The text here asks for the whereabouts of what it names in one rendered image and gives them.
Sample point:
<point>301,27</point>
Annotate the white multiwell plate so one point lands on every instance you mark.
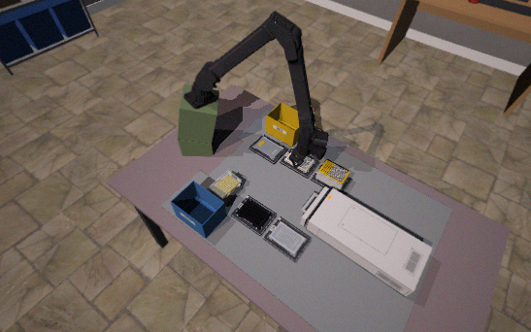
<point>281,238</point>

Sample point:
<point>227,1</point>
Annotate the white well plate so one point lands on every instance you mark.
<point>305,166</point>

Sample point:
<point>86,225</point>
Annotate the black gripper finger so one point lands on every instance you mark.
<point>299,162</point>

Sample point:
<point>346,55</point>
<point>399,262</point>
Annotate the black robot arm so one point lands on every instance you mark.
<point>289,36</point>

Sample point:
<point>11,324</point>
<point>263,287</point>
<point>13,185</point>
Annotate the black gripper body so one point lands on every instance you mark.
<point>296,152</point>

